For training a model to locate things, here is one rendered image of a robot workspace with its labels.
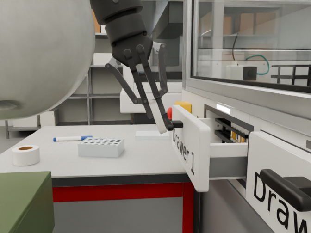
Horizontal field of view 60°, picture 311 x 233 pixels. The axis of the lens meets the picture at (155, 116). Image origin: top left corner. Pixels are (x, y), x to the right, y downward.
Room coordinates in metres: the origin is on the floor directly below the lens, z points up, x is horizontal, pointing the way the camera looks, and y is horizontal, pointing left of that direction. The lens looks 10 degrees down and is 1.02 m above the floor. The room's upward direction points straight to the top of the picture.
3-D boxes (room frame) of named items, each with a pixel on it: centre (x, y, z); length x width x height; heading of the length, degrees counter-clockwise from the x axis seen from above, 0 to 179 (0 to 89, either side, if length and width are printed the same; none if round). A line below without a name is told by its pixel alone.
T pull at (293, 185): (0.24, -0.13, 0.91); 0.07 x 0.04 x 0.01; 5
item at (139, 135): (1.02, 0.01, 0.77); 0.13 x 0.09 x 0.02; 91
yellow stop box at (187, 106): (0.89, -0.09, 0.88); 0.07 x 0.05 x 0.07; 5
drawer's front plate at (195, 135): (0.55, -0.06, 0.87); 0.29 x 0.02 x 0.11; 5
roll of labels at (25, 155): (0.73, 0.36, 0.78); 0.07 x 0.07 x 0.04
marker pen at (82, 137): (0.96, 0.30, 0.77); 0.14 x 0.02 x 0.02; 101
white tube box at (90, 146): (0.82, 0.17, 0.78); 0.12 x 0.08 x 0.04; 83
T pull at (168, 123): (0.55, -0.04, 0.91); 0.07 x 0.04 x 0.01; 5
